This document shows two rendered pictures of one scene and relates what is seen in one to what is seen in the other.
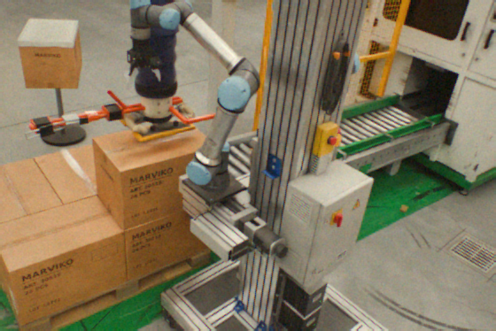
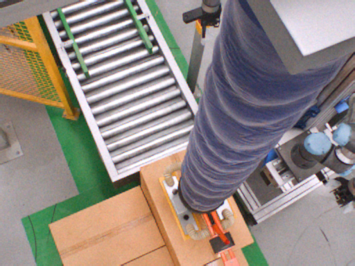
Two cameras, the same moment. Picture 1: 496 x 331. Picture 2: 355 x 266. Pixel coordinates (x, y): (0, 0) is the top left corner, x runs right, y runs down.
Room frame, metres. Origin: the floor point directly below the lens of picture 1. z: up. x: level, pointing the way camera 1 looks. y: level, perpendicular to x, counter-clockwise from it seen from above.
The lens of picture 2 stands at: (2.45, 1.03, 3.29)
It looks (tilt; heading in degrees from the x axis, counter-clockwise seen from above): 71 degrees down; 277
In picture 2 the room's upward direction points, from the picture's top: 9 degrees clockwise
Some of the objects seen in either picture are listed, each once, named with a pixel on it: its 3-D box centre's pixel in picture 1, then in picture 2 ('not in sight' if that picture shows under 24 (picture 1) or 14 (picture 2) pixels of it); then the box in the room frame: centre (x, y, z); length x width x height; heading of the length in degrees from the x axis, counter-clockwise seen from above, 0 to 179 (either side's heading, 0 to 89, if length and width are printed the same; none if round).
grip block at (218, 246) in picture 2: (112, 111); (222, 242); (2.19, 0.74, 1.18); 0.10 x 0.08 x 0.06; 39
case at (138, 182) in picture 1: (156, 170); (192, 210); (2.34, 0.56, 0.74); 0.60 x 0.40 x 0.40; 129
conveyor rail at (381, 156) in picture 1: (359, 165); (139, 3); (3.11, -0.84, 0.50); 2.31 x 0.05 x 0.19; 131
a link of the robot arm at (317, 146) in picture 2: (215, 154); (316, 146); (1.85, 0.16, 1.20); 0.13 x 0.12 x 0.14; 162
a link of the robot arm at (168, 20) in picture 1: (165, 16); not in sight; (1.81, 0.39, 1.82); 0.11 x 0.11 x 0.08; 72
